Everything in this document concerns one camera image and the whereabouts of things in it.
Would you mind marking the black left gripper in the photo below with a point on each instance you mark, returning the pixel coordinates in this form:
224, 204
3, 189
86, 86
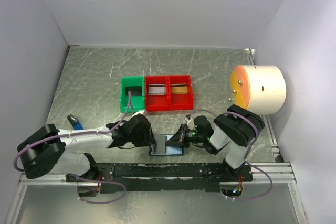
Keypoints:
148, 139

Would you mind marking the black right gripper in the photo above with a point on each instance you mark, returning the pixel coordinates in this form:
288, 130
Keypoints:
179, 138

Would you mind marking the blue leather card holder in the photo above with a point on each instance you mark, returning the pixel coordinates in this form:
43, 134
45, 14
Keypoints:
171, 151

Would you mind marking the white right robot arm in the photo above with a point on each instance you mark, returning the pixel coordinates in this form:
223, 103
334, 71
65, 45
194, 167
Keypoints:
237, 126

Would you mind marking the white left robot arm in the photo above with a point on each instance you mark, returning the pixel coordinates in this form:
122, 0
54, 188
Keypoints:
52, 150

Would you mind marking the gold credit card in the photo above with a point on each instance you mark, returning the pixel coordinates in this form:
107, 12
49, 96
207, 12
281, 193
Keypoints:
179, 88

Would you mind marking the silver credit card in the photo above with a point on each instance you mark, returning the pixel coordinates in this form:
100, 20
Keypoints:
156, 89

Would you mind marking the black credit card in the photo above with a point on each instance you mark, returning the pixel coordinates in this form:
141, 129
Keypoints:
134, 90

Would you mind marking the red plastic bin right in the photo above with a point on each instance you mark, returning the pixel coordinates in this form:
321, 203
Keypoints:
180, 101

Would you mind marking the red plastic bin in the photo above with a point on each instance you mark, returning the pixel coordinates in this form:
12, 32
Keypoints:
156, 102
180, 101

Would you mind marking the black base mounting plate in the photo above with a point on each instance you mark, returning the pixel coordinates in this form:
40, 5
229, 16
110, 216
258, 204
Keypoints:
119, 177

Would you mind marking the red plastic bin middle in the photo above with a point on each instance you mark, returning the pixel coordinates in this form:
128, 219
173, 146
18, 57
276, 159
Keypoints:
156, 102

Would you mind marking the green plastic bin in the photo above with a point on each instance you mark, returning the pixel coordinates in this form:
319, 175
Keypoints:
137, 101

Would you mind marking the cream cylinder orange yellow face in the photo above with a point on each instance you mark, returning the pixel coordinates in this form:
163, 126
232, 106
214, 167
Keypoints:
259, 89

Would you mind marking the aluminium rail frame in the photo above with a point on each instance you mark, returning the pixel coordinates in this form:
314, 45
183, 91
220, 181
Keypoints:
89, 88

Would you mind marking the blue black handled tool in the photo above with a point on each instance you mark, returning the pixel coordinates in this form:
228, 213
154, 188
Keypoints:
75, 123

